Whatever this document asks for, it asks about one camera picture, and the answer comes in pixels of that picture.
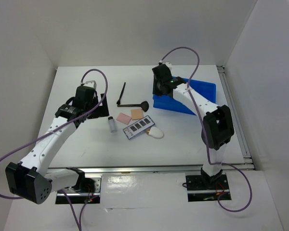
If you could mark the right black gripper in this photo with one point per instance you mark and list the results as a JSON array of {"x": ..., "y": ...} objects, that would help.
[{"x": 155, "y": 91}]

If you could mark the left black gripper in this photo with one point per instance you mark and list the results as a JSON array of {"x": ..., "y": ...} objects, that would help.
[{"x": 101, "y": 111}]

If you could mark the clear bottle black cap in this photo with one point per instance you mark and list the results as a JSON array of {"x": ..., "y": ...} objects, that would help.
[{"x": 112, "y": 124}]

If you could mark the thin black makeup brush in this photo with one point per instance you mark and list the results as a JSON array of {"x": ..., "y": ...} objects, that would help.
[{"x": 121, "y": 94}]

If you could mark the black fan makeup brush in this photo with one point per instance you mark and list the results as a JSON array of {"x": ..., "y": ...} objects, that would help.
[{"x": 143, "y": 105}]

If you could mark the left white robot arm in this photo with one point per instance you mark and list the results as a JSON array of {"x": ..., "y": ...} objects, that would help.
[{"x": 29, "y": 178}]

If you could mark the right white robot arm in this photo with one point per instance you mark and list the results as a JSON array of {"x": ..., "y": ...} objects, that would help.
[{"x": 216, "y": 121}]

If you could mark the pink square compact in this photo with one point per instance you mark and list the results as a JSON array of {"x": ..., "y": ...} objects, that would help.
[{"x": 123, "y": 118}]

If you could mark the tan square compact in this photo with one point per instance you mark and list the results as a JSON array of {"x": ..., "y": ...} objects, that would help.
[{"x": 137, "y": 114}]

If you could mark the blue plastic divided bin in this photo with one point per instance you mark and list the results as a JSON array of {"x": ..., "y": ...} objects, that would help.
[{"x": 186, "y": 96}]

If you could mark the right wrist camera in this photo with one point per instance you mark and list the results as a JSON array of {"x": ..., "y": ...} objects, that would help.
[{"x": 168, "y": 64}]

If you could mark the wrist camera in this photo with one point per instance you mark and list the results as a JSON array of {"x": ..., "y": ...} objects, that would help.
[
  {"x": 90, "y": 83},
  {"x": 168, "y": 64}
]

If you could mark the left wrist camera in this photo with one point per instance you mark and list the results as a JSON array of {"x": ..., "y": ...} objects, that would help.
[{"x": 90, "y": 83}]

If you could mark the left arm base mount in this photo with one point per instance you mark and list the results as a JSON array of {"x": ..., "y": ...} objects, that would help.
[{"x": 89, "y": 193}]

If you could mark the aluminium rail front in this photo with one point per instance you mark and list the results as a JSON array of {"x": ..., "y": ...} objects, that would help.
[{"x": 151, "y": 169}]

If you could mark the aluminium rail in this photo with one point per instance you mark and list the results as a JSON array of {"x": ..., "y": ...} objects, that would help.
[
  {"x": 248, "y": 161},
  {"x": 151, "y": 169}
]

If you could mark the aluminium rail right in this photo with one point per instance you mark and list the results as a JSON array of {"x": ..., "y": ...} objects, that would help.
[{"x": 248, "y": 161}]

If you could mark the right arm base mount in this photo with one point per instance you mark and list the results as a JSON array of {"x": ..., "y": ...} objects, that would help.
[{"x": 197, "y": 191}]

